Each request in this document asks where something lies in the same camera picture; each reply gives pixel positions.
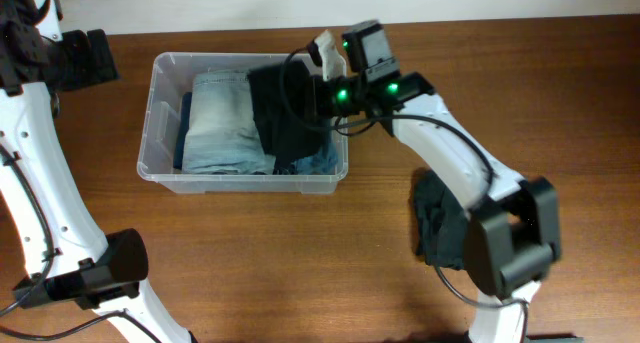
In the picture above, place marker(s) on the dark blue jeans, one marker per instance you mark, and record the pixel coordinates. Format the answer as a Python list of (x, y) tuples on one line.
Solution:
[(182, 130)]

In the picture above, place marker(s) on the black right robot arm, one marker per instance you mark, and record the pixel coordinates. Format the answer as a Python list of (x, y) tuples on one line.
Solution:
[(475, 213)]

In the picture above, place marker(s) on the clear plastic storage bin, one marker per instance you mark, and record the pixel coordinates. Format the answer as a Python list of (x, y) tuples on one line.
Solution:
[(172, 76)]

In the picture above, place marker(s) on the light blue denim shirt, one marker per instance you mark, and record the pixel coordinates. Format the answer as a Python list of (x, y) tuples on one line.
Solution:
[(323, 162)]

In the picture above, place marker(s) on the black garment with red cuff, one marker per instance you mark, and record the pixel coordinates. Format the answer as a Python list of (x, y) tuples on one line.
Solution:
[(280, 135)]

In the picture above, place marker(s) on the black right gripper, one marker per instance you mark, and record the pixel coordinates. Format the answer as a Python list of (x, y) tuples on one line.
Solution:
[(318, 106)]

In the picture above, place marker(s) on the light grey-blue jeans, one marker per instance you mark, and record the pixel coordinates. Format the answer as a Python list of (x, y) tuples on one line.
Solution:
[(222, 137)]

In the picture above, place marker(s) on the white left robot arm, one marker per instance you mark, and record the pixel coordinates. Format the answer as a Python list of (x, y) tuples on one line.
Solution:
[(67, 256)]

